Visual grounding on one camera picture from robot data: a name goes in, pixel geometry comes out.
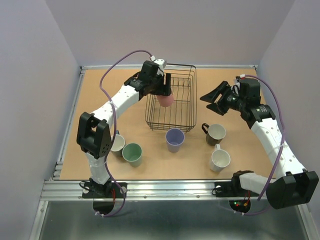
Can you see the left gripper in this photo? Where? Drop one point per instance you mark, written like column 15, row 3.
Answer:
column 164, row 89

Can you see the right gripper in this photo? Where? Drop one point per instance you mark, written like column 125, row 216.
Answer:
column 224, row 88

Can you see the pink cup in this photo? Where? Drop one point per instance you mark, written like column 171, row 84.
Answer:
column 165, row 101

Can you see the black mug white inside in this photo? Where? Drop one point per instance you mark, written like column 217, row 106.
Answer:
column 214, row 133

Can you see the lavender cup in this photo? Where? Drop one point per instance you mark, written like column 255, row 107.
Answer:
column 174, row 139

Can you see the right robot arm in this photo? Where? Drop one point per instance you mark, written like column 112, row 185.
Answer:
column 289, row 182

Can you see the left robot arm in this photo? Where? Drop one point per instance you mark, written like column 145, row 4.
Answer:
column 93, row 134

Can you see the grey mug white inside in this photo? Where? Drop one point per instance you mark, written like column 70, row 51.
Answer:
column 118, row 145

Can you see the green cup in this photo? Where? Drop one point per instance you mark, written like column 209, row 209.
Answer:
column 132, row 153

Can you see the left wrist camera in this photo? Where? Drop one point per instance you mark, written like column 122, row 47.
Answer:
column 161, row 62

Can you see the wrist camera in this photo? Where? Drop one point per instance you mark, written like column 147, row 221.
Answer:
column 239, row 77
column 161, row 62

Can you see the black wire dish rack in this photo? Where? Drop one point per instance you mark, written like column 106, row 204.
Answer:
column 182, row 113

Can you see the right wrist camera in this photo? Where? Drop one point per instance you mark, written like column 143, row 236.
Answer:
column 239, row 77

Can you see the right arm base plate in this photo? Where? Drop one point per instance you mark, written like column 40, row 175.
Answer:
column 226, row 188

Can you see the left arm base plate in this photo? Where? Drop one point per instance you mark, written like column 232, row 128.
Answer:
column 93, row 190

